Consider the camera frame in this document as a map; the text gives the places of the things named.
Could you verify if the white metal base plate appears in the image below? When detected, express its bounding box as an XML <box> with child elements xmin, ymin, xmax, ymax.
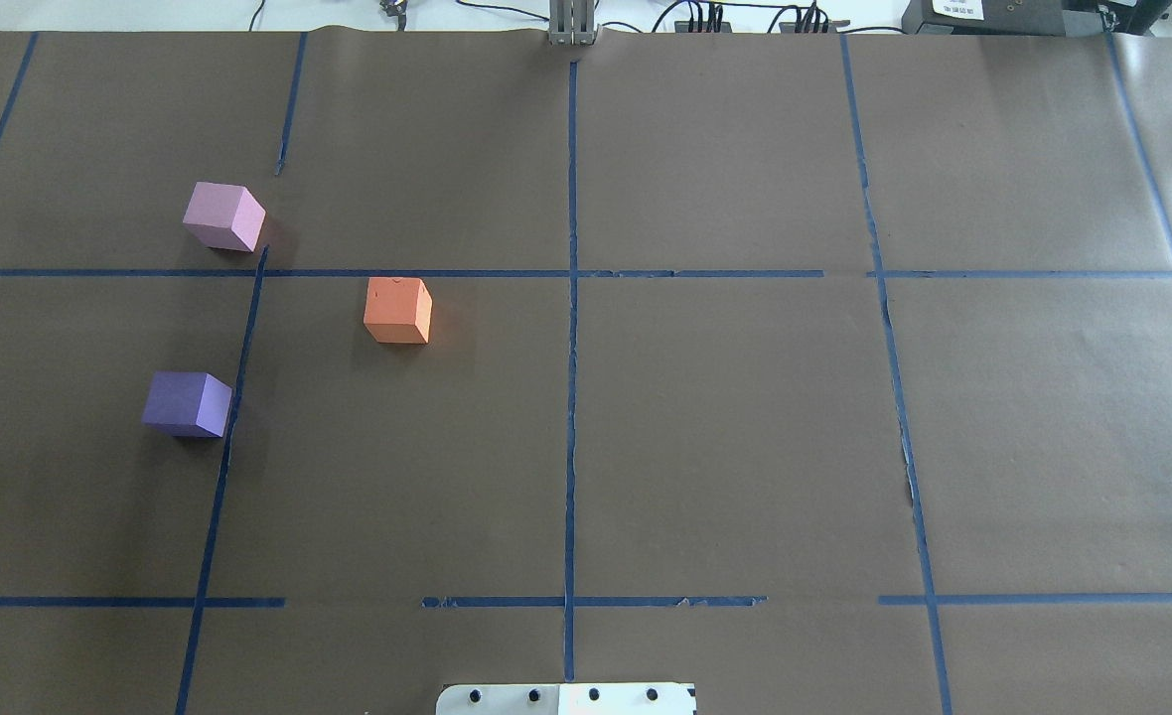
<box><xmin>435</xmin><ymin>682</ymin><xmax>699</xmax><ymax>714</ymax></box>

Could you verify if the black connector hub right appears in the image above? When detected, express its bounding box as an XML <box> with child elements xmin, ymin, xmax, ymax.
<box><xmin>768</xmin><ymin>4</ymin><xmax>834</xmax><ymax>35</ymax></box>

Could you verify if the grey aluminium post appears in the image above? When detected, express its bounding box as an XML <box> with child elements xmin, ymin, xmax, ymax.
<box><xmin>548</xmin><ymin>0</ymin><xmax>599</xmax><ymax>47</ymax></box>

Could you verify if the orange foam cube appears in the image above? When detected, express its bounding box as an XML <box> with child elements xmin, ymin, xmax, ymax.
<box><xmin>363</xmin><ymin>275</ymin><xmax>432</xmax><ymax>345</ymax></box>

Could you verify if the purple foam cube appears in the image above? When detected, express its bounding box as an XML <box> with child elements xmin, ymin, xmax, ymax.
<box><xmin>141</xmin><ymin>372</ymin><xmax>233</xmax><ymax>440</ymax></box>

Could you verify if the black connector hub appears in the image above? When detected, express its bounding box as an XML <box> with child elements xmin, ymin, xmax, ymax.
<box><xmin>673</xmin><ymin>4</ymin><xmax>730</xmax><ymax>35</ymax></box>
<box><xmin>768</xmin><ymin>4</ymin><xmax>834</xmax><ymax>35</ymax></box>

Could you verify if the black connector hub left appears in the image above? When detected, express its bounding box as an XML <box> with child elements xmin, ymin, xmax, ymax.
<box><xmin>673</xmin><ymin>4</ymin><xmax>730</xmax><ymax>35</ymax></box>

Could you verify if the brown paper table cover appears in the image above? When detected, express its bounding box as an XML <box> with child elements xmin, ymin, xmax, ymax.
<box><xmin>0</xmin><ymin>27</ymin><xmax>1172</xmax><ymax>714</ymax></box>

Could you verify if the pink foam cube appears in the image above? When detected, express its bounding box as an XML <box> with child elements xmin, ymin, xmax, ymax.
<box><xmin>182</xmin><ymin>181</ymin><xmax>267</xmax><ymax>253</ymax></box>

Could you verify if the black device box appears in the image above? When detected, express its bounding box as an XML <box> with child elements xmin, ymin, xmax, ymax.
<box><xmin>900</xmin><ymin>1</ymin><xmax>1111</xmax><ymax>38</ymax></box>

